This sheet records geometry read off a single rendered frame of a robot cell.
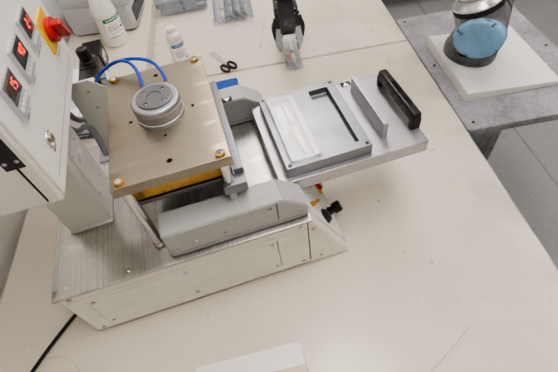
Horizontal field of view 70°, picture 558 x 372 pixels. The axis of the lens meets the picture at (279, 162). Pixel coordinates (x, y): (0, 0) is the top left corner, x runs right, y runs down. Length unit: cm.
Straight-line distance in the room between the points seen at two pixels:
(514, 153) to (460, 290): 140
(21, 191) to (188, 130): 24
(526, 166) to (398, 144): 144
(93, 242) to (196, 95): 33
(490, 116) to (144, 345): 100
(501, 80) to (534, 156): 99
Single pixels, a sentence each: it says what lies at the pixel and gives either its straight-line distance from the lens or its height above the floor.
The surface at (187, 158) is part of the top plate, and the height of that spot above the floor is 111.
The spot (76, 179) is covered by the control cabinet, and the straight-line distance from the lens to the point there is 73.
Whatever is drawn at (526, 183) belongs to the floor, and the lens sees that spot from 212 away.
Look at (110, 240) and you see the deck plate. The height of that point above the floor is 93.
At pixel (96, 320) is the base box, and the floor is 81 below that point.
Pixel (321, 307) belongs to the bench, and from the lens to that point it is 85.
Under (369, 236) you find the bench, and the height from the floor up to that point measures 75.
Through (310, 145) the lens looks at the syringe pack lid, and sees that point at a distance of 73.
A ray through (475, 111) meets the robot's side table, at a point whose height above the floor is 75.
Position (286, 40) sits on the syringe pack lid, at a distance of 141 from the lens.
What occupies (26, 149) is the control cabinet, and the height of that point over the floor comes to 124.
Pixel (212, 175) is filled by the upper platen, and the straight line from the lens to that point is 67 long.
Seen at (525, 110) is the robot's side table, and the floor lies 75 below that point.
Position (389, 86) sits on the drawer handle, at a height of 101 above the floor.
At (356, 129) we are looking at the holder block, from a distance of 77.
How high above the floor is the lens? 155
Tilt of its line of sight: 50 degrees down
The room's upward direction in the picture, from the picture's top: 9 degrees counter-clockwise
